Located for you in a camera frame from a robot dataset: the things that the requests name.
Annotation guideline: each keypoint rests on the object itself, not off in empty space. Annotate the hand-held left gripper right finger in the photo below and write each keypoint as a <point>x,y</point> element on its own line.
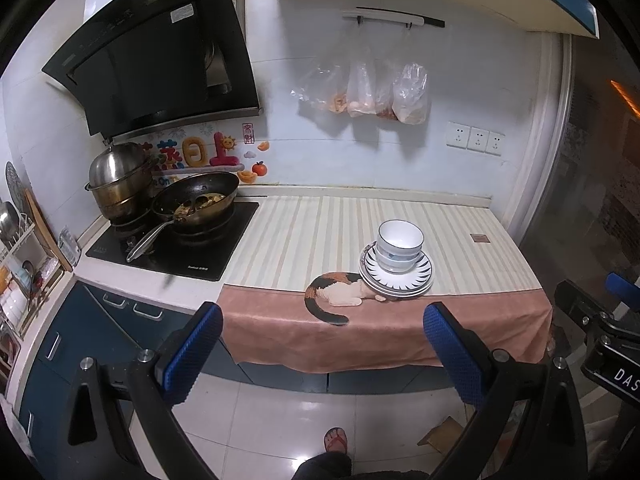
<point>455,355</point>

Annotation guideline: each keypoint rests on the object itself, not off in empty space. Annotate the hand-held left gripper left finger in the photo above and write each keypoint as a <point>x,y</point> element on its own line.
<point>195,355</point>

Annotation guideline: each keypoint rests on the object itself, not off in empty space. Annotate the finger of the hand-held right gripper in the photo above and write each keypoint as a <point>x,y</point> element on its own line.
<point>575,302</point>
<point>625,287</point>

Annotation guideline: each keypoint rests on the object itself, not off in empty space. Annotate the white plate pink floral print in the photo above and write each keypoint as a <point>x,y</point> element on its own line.
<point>400,293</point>

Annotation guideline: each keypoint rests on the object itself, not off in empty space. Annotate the oval plate blue leaf pattern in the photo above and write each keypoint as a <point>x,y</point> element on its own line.
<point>420,272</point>

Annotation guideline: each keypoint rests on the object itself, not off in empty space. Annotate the bowl with heart print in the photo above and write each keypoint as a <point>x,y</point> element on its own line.
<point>395,259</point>

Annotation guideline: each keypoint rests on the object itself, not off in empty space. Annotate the white bowl dark rim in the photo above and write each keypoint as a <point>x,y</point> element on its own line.
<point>400,232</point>

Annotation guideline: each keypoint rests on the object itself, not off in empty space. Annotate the brown cardboard piece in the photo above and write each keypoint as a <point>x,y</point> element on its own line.
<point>440,435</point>

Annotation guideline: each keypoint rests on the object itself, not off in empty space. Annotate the black gas stove top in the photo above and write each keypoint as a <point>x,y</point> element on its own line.
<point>200,260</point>

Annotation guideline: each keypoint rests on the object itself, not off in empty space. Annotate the dark blue lower cabinets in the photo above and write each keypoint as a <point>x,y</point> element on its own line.
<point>65,340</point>

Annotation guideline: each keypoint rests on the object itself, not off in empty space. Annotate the glass sliding door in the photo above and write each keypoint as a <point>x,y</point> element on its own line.
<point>590,160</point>

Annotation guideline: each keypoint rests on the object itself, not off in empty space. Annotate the person's foot in red sandal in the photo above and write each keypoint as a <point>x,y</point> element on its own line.
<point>336,441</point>

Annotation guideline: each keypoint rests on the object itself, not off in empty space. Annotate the striped tablecloth with cat print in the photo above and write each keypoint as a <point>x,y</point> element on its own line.
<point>300,240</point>

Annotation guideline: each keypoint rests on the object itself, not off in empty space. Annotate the small clear plastic box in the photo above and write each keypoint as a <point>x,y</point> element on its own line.
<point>70,247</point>

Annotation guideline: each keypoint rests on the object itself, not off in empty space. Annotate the person's leg in dark trousers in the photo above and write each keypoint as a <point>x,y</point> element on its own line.
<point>325,467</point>

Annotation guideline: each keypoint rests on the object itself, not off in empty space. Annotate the wooden cutting board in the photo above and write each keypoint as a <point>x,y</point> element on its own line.
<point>47,235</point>

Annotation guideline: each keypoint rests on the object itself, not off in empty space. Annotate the dish drying rack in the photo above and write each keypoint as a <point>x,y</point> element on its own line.
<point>20,280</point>

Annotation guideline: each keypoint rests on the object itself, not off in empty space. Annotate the stainless steel steamer pot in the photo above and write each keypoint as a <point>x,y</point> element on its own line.
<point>120,170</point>

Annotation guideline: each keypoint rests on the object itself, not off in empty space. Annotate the clear plastic bag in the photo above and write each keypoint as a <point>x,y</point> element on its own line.
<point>411,95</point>
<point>361,95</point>
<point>386,110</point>
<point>325,90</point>

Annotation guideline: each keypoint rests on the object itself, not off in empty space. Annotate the black range hood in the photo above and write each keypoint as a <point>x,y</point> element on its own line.
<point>150,60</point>

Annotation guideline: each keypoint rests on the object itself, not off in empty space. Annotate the white wall socket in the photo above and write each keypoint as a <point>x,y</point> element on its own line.
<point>478,139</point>
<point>458,135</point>
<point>495,143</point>

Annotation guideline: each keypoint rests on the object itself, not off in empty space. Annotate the gold ingot wall sticker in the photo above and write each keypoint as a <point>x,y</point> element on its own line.
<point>247,176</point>

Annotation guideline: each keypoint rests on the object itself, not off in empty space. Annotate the persimmon wall sticker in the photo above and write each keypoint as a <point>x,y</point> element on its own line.
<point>258,168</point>

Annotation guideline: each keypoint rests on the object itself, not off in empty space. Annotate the colourful festive wall sticker set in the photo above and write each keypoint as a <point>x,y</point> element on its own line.
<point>200,152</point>

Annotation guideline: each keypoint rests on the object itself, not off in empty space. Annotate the orange slices wall sticker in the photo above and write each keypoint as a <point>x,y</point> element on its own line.
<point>263,146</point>

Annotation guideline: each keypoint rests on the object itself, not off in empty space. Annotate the red seal wall sticker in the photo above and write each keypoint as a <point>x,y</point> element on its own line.
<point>248,132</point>

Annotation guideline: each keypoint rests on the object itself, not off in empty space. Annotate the wall hook rail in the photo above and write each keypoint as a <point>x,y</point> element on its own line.
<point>390,15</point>

